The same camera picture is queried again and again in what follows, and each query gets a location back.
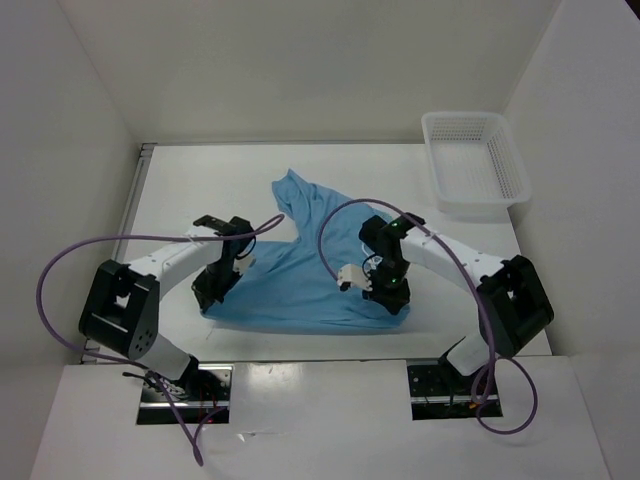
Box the aluminium table edge rail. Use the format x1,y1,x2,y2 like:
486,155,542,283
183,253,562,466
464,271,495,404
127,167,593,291
79,142,157,364

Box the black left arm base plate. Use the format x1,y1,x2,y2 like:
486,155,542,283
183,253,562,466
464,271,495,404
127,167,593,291
134,364,233,426

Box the white perforated plastic basket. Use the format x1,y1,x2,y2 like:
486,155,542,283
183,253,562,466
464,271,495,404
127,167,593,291
421,111,532,217

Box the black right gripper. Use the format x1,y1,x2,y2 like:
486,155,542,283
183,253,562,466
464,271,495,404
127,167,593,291
362,258,411,314

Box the light blue mesh shorts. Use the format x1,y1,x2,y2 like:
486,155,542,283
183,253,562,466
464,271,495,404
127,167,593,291
201,171,410,335

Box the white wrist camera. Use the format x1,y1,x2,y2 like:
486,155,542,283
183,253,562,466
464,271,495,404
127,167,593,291
233,254,256,275
336,264,372,291

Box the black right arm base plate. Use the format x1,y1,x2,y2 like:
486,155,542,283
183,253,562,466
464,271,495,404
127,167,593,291
406,359,478,421

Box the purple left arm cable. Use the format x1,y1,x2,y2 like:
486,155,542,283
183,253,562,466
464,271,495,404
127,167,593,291
37,213,285,466

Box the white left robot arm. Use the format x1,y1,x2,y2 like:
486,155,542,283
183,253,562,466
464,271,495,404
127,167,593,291
79,215,253,400

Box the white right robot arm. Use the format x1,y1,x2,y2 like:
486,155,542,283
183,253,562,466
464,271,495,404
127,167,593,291
359,216,554,393

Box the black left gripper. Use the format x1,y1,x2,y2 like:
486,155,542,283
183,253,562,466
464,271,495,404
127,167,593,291
191,257,242,313

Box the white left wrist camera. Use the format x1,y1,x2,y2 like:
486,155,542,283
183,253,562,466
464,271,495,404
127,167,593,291
233,254,256,275

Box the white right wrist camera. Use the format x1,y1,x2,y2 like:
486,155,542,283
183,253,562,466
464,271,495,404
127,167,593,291
336,264,372,291

